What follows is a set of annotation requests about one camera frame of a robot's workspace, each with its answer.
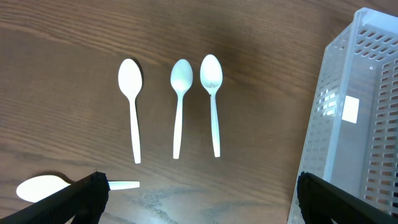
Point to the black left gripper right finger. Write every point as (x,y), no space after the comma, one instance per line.
(322,202)

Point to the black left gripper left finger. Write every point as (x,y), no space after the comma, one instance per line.
(81,202)

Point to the white plastic spoon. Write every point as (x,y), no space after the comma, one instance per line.
(211,77)
(40,187)
(130,84)
(181,80)

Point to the clear plastic basket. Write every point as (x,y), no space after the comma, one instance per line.
(351,139)

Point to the white label in basket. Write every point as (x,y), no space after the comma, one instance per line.
(350,109)

